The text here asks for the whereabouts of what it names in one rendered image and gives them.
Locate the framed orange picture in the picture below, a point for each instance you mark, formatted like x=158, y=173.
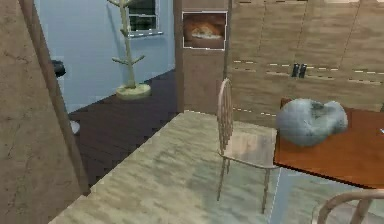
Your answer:
x=204, y=30

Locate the white framed window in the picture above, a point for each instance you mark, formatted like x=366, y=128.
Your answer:
x=142, y=16

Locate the grey lumpy cloth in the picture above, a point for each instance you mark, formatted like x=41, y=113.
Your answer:
x=308, y=122

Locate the black round object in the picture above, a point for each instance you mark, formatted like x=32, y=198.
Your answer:
x=58, y=68

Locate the brown wooden table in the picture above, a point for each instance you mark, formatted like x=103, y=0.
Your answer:
x=350, y=156

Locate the black wall switch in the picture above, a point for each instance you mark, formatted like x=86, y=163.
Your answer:
x=295, y=70
x=302, y=71

